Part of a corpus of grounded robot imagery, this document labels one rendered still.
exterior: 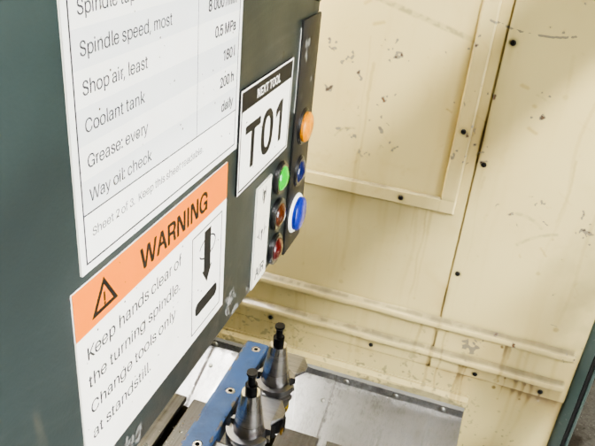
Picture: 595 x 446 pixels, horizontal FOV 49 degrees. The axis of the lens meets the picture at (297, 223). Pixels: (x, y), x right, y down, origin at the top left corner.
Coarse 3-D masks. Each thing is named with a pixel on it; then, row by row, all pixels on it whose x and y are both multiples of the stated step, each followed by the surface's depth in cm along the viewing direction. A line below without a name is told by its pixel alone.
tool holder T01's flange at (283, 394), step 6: (258, 372) 102; (294, 378) 101; (258, 384) 99; (288, 384) 100; (264, 390) 98; (270, 390) 98; (276, 390) 98; (282, 390) 98; (288, 390) 99; (270, 396) 98; (276, 396) 98; (282, 396) 99; (288, 396) 100
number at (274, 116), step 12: (276, 96) 45; (264, 108) 43; (276, 108) 46; (264, 120) 44; (276, 120) 46; (264, 132) 44; (276, 132) 47; (264, 144) 45; (276, 144) 48; (264, 156) 45
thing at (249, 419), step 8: (240, 400) 88; (248, 400) 87; (256, 400) 87; (240, 408) 88; (248, 408) 88; (256, 408) 88; (240, 416) 88; (248, 416) 88; (256, 416) 88; (240, 424) 89; (248, 424) 88; (256, 424) 89; (240, 432) 89; (248, 432) 89; (256, 432) 89
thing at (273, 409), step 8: (264, 400) 98; (272, 400) 98; (280, 400) 98; (264, 408) 96; (272, 408) 96; (280, 408) 96; (264, 416) 95; (272, 416) 95; (280, 416) 95; (272, 424) 94
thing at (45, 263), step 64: (0, 0) 19; (256, 0) 38; (320, 0) 49; (0, 64) 20; (256, 64) 40; (0, 128) 20; (64, 128) 23; (0, 192) 21; (64, 192) 24; (0, 256) 22; (64, 256) 25; (0, 320) 22; (64, 320) 26; (0, 384) 23; (64, 384) 27
